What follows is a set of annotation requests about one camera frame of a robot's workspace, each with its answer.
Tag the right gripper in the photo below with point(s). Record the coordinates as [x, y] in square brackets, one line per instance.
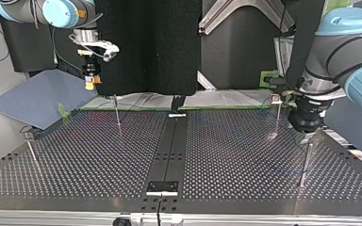
[91, 66]

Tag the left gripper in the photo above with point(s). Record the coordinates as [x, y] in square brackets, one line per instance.
[308, 116]

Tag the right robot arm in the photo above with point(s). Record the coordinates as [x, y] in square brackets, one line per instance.
[59, 12]

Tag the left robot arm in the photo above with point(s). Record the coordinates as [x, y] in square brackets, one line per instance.
[345, 59]

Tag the connector holder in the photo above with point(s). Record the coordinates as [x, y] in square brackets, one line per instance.
[177, 103]

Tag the grey board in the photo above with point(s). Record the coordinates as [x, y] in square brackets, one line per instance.
[37, 97]

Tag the black panel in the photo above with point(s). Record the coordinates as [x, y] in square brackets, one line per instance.
[147, 47]

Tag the metal post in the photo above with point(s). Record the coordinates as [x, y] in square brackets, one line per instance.
[33, 153]
[117, 113]
[305, 166]
[277, 116]

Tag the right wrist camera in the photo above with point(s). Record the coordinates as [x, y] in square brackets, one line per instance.
[108, 47]

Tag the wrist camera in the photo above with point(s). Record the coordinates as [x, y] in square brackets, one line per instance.
[108, 47]
[289, 98]

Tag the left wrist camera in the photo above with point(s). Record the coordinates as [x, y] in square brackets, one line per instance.
[289, 98]

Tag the silver metal frame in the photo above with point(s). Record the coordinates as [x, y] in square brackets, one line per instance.
[238, 8]

